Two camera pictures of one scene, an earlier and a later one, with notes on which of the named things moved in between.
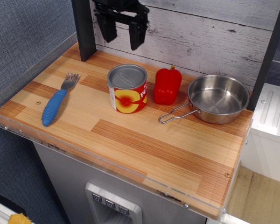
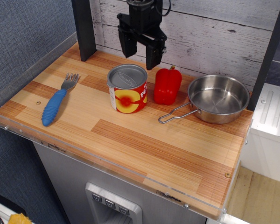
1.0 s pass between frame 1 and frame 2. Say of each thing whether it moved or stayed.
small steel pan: stayed
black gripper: moved
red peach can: stayed
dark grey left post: stayed
